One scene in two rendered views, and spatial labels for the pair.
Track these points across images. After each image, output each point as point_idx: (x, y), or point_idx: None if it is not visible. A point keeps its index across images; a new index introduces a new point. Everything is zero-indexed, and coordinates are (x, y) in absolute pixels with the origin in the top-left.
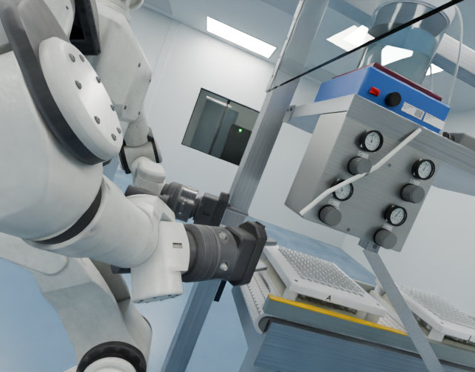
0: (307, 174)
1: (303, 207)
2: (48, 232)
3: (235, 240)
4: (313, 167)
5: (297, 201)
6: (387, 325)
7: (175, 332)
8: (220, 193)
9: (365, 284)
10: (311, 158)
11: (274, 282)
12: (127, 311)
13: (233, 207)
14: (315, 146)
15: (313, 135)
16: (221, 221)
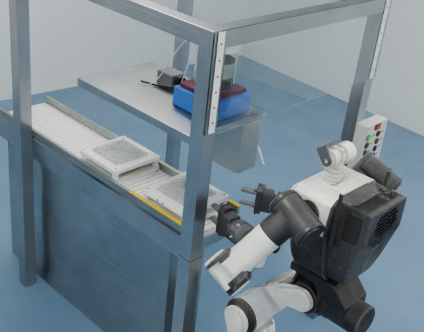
0: (249, 151)
1: (253, 163)
2: None
3: (274, 193)
4: (251, 147)
5: (247, 165)
6: (155, 181)
7: (184, 323)
8: (231, 207)
9: (118, 182)
10: (247, 145)
11: (212, 211)
12: (259, 286)
13: (218, 209)
14: (247, 139)
15: (243, 136)
16: (203, 230)
